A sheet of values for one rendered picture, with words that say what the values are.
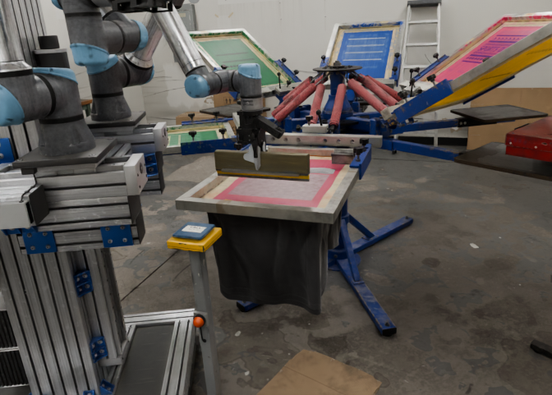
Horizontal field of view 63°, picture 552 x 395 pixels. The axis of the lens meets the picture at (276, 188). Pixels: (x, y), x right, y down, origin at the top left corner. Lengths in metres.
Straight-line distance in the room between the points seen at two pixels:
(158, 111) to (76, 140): 6.04
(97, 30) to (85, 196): 0.51
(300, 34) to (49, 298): 5.10
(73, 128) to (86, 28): 0.37
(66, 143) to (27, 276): 0.61
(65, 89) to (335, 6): 5.08
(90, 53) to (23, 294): 1.03
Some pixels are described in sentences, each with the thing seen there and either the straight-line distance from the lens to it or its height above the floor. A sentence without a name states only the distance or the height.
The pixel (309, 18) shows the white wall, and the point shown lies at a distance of 6.25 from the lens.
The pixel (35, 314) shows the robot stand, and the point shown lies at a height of 0.63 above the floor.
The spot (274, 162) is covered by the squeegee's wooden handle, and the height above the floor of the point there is 1.11.
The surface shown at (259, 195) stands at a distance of 1.73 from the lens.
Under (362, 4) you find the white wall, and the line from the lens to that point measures 6.11.
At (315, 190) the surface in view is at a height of 0.95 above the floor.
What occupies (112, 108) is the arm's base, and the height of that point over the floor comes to 1.30.
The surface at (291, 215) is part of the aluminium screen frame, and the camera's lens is 1.49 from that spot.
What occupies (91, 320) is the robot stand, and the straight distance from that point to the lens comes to 1.91.
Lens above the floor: 1.56
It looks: 20 degrees down
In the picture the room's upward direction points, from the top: 3 degrees counter-clockwise
